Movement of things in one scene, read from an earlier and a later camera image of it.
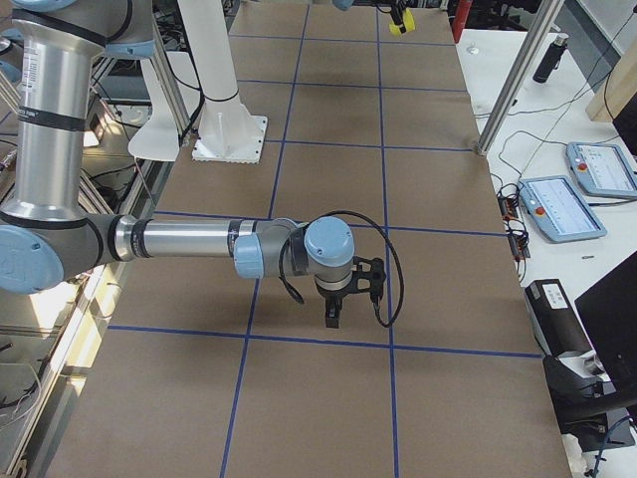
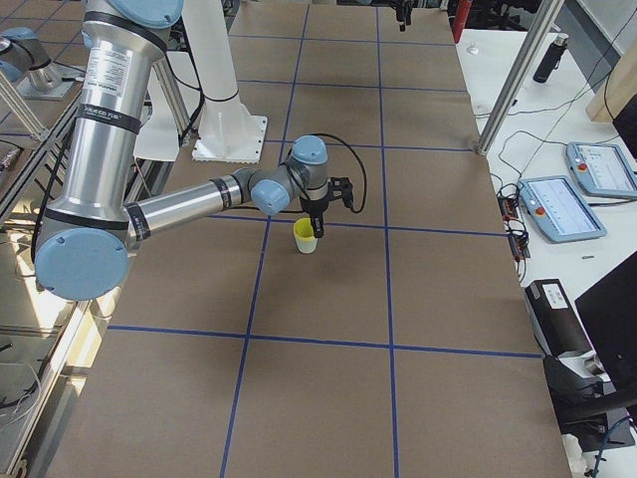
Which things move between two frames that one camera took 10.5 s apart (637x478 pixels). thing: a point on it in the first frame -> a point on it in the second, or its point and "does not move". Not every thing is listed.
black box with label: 558,327 does not move
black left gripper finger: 397,12 -> 403,15
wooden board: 618,89 does not move
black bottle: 551,58 does not move
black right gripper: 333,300 -> 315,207
